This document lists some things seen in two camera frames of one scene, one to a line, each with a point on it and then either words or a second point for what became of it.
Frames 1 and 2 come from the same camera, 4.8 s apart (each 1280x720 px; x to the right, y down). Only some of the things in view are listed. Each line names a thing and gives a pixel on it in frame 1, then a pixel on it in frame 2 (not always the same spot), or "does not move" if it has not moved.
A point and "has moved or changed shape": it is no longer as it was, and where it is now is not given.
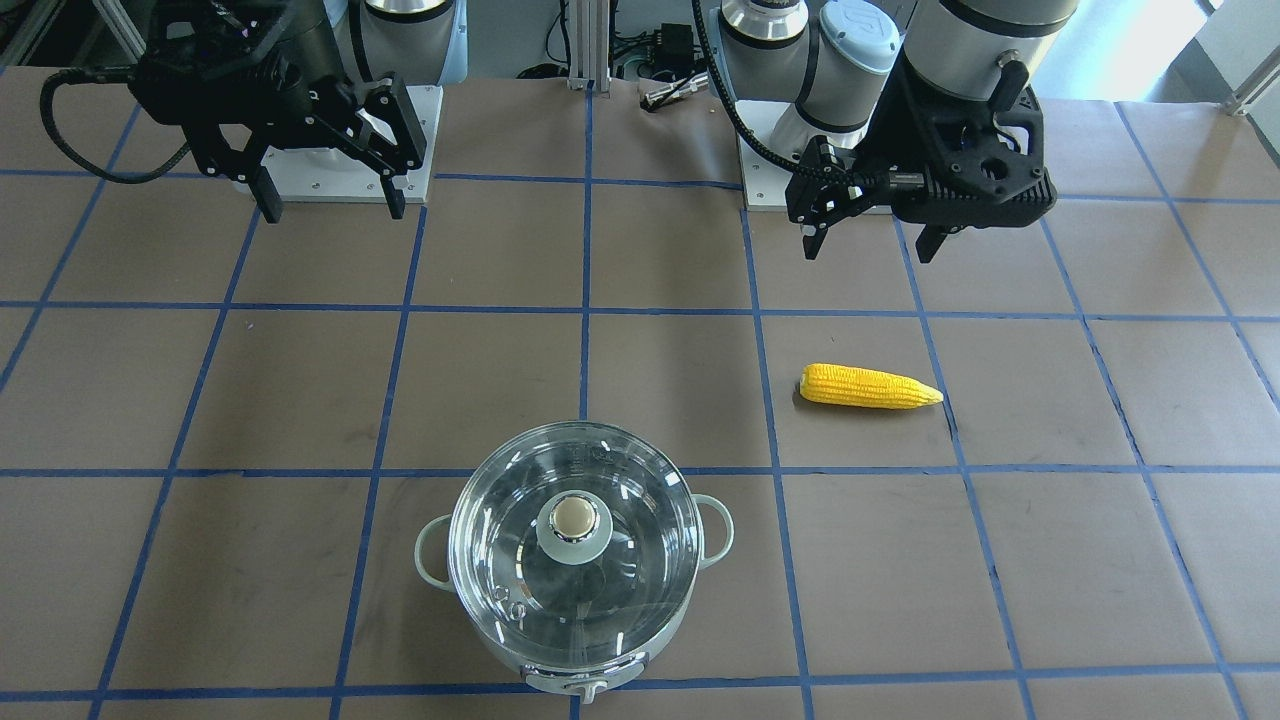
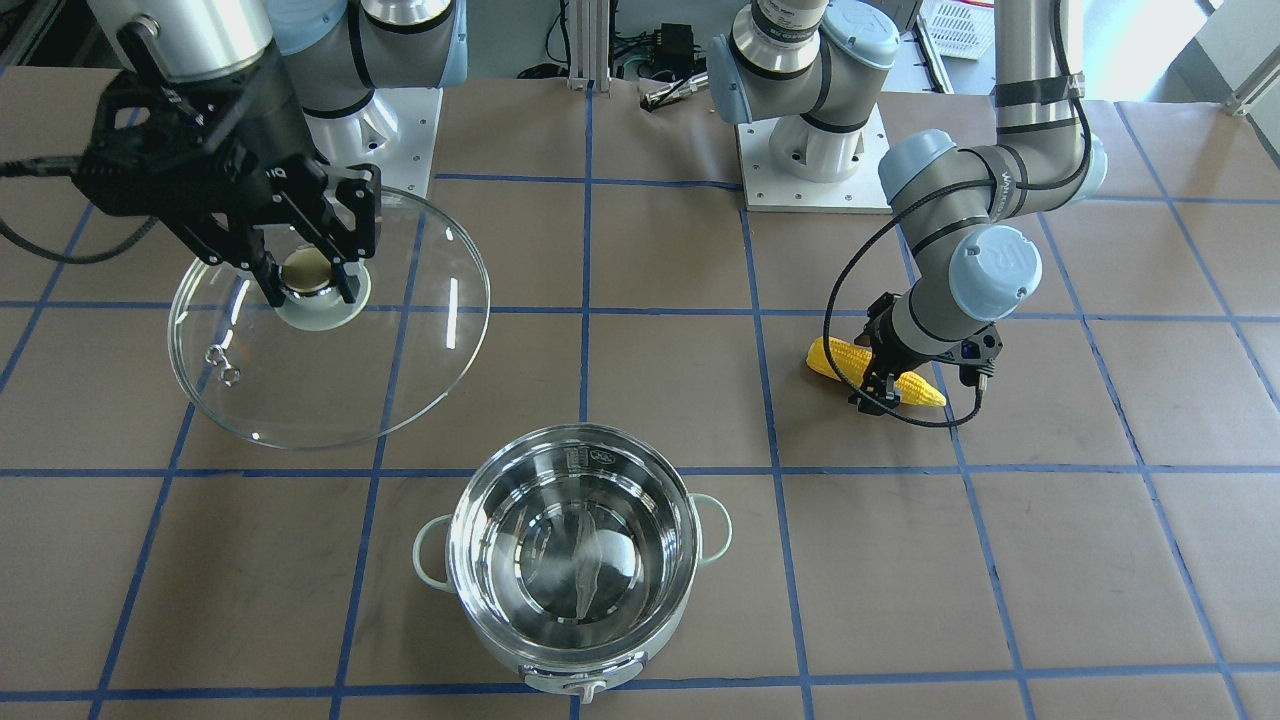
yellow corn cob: [848, 386] has moved or changed shape
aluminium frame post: [589, 30] does not move
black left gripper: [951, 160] → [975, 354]
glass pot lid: [574, 543] → [318, 372]
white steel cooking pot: [576, 548] does not move
